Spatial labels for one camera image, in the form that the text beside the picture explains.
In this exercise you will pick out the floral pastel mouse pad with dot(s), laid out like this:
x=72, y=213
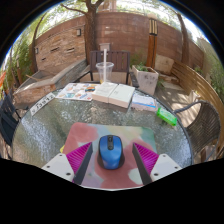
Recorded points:
x=140, y=136

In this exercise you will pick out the brown wicker armchair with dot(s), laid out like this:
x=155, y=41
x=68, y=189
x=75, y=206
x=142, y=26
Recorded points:
x=203, y=126

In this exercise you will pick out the leaning stone slab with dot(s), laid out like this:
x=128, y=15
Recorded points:
x=164, y=65

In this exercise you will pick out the slim tree trunk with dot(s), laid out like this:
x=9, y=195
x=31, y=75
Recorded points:
x=182, y=40

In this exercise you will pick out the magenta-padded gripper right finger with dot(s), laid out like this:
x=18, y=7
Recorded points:
x=161, y=166

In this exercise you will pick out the dark wooden slat chair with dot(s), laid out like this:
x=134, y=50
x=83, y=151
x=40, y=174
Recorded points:
x=121, y=61

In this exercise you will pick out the wall-mounted lamp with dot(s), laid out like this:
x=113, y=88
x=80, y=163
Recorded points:
x=78, y=32

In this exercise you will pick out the white square planter box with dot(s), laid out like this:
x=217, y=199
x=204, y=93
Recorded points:
x=146, y=80

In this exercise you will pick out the green plastic packet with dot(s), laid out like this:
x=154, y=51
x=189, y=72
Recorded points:
x=166, y=116

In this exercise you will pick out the white paper stack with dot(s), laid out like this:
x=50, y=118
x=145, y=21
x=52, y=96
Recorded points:
x=144, y=102

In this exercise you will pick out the blue computer mouse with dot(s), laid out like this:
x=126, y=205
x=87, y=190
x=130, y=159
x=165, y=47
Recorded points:
x=110, y=152

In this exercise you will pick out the white label strip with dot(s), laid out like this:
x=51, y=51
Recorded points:
x=42, y=104

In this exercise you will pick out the clear plastic cup with straw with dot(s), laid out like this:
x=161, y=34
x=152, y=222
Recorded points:
x=104, y=71

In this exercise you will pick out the colourful printed magazine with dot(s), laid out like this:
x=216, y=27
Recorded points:
x=76, y=91

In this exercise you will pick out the large tree trunk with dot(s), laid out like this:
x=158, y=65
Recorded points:
x=90, y=33

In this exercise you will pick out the wooden garden lamp post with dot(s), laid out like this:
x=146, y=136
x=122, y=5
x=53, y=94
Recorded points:
x=152, y=50

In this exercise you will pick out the dark metal chair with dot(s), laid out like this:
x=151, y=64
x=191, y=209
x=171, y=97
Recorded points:
x=7, y=120

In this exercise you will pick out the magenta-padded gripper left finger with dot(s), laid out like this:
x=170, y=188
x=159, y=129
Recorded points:
x=60, y=165

